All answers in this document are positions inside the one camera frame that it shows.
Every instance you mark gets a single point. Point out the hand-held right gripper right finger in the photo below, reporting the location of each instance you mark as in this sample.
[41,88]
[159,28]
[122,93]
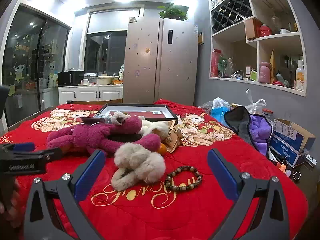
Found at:
[221,175]

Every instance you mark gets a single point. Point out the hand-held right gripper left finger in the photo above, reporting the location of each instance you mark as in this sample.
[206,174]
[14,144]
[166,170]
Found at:
[91,177]

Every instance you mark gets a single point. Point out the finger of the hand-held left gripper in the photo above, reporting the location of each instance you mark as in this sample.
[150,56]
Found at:
[53,154]
[23,147]

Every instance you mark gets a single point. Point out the magenta plush bear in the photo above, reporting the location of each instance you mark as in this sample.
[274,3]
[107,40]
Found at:
[100,135]

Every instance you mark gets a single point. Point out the beige fluffy plush toy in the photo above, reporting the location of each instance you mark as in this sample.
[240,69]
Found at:
[137,157]

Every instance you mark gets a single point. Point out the orange tangerine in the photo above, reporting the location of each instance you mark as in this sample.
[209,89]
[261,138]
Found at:
[162,148]

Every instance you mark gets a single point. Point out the black shallow box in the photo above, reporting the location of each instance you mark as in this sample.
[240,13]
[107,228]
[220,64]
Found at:
[172,113]

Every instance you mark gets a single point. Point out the person's left hand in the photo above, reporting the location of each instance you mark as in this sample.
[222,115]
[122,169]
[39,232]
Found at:
[18,205]

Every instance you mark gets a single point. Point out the dark chair back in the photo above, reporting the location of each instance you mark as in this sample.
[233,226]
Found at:
[3,100]

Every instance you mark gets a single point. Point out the dark grey cloth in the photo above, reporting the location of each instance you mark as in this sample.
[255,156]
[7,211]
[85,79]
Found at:
[237,122]

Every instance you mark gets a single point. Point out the purple fleece cloth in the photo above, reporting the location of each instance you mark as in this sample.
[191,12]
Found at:
[260,132]

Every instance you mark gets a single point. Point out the blue bag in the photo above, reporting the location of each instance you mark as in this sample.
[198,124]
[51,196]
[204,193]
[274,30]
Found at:
[220,113]

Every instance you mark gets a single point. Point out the red printed blanket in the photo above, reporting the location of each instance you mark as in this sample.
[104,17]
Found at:
[140,220]

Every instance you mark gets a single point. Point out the grey fluffy plush toy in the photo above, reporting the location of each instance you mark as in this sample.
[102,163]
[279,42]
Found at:
[120,117]

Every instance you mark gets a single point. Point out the white kitchen cabinet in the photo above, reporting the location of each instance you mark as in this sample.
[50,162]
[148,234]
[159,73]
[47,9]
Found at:
[85,93]

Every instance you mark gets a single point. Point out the crumpled clear plastic bag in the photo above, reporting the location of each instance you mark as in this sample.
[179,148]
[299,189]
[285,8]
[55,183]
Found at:
[216,103]

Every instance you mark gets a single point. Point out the cardboard box blue print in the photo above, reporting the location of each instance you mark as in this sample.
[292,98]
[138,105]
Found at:
[290,140]

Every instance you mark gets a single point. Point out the black microwave oven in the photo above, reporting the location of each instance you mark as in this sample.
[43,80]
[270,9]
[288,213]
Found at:
[70,78]

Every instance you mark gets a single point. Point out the white cup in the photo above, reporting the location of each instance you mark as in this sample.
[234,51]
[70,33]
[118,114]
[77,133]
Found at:
[85,81]

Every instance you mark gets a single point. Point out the cream woolly plush toy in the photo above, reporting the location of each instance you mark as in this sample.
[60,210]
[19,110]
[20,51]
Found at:
[152,127]

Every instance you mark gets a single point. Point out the knotted clear plastic bag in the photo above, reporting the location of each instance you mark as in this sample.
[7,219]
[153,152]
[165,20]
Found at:
[255,102]

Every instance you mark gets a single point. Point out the glass sliding door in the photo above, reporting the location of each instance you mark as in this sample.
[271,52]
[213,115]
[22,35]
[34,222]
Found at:
[37,60]

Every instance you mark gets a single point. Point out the cream plastic basin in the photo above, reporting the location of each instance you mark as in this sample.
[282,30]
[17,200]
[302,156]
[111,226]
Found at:
[103,80]

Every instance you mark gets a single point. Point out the small white device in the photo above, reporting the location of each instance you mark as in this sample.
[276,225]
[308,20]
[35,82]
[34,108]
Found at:
[311,161]

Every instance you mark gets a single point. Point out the small green white box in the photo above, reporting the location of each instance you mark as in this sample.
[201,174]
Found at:
[253,75]

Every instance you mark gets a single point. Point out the white plastic bag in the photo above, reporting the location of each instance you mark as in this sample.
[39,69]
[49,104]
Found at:
[121,72]

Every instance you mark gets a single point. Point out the clear glass bottle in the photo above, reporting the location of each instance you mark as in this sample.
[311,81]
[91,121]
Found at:
[230,67]

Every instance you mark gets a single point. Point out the red gift box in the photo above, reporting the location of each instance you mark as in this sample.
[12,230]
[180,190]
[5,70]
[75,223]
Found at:
[215,63]

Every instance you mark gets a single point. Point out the pink bottle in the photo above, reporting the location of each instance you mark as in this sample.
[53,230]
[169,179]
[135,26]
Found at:
[265,72]

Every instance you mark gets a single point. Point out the dark kitchen window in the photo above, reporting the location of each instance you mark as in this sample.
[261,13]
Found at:
[105,52]

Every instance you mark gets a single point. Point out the yellow paper bag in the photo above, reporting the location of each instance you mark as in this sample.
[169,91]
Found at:
[272,65]

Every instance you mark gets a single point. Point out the white bottle orange label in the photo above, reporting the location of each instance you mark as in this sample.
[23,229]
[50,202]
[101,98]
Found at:
[300,76]

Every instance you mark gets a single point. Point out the steel double-door refrigerator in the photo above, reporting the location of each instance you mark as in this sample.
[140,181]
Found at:
[160,62]

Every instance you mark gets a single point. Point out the brown box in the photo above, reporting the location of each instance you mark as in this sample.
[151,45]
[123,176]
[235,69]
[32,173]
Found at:
[250,28]

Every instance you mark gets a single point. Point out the red jar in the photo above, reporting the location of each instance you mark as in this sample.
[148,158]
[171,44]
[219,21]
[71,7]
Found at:
[265,31]

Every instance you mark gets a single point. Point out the black wine rack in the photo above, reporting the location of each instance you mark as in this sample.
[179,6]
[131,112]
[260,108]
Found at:
[230,12]

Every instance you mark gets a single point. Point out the green potted plant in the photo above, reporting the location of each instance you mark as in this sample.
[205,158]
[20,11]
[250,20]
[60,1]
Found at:
[172,12]

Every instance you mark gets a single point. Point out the white wall shelf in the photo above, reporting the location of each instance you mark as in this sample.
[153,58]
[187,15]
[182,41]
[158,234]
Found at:
[258,60]

